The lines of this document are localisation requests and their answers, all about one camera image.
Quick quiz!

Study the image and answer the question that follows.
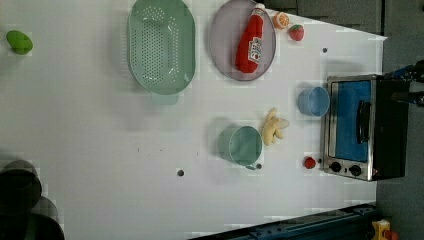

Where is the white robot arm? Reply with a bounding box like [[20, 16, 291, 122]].
[[1, 160, 65, 240]]

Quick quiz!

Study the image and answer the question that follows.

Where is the green toy fruit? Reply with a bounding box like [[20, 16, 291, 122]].
[[6, 30, 33, 55]]

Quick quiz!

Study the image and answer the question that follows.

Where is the grey round plate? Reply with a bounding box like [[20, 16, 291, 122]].
[[209, 0, 276, 81]]

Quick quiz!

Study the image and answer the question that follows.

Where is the red plush ketchup bottle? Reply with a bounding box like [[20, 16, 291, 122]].
[[235, 3, 265, 73]]

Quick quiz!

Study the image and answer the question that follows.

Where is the green cup with handle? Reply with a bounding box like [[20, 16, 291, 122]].
[[218, 125, 263, 171]]

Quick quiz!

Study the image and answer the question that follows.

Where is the orange slice toy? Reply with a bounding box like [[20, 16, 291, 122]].
[[272, 12, 290, 30]]

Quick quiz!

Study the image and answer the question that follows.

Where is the green perforated colander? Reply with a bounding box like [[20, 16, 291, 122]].
[[127, 0, 196, 95]]

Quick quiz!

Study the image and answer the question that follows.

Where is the toaster oven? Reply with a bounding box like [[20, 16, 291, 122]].
[[322, 75, 410, 181]]

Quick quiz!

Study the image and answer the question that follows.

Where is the red strawberry toy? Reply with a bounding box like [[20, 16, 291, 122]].
[[288, 24, 304, 41]]

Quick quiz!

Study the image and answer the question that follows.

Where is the blue cup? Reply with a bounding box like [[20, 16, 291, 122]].
[[297, 87, 330, 117]]

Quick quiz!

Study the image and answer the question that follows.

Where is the small red tomato toy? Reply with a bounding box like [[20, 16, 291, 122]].
[[303, 157, 316, 169]]

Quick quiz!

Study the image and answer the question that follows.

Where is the plush peeled banana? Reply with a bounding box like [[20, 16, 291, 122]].
[[262, 108, 290, 146]]

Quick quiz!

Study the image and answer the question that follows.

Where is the blue metal frame rail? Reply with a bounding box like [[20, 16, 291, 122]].
[[191, 204, 381, 240]]

